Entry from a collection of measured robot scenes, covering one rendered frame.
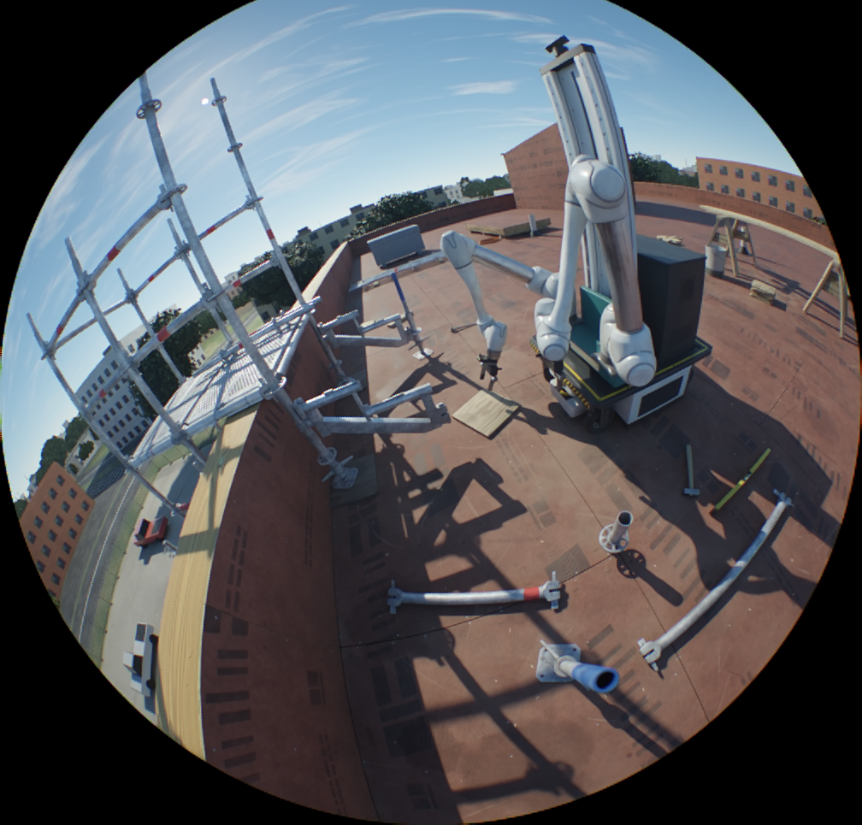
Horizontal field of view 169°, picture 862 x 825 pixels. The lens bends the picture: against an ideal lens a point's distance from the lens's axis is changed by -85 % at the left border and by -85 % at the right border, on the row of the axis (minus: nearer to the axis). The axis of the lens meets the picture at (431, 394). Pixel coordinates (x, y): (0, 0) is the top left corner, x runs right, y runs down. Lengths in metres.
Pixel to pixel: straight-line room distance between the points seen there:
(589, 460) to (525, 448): 0.34
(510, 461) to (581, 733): 1.31
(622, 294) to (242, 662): 1.54
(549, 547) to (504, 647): 0.45
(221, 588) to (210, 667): 0.25
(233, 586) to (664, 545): 1.54
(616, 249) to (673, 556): 1.15
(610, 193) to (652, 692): 1.54
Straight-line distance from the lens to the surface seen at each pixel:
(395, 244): 7.11
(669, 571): 1.36
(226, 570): 1.00
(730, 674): 1.49
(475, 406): 1.81
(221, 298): 1.30
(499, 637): 1.22
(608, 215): 0.89
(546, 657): 1.21
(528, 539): 1.30
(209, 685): 0.92
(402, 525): 1.47
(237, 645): 0.99
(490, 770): 1.32
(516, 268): 1.69
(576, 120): 1.52
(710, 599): 1.36
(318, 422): 1.47
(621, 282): 0.96
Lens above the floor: 1.21
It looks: 36 degrees down
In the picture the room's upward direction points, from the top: 21 degrees counter-clockwise
